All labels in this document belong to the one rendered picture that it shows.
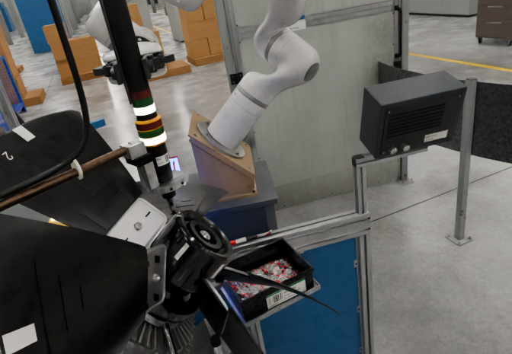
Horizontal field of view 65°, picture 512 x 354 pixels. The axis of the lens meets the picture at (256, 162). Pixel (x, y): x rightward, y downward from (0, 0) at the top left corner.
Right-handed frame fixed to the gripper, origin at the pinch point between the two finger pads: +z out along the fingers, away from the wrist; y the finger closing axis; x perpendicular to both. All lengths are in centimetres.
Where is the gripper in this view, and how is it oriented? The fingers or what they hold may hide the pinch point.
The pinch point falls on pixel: (132, 70)
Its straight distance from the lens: 67.9
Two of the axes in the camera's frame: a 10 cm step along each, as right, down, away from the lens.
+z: 2.2, 3.8, -9.0
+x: -1.5, -9.0, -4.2
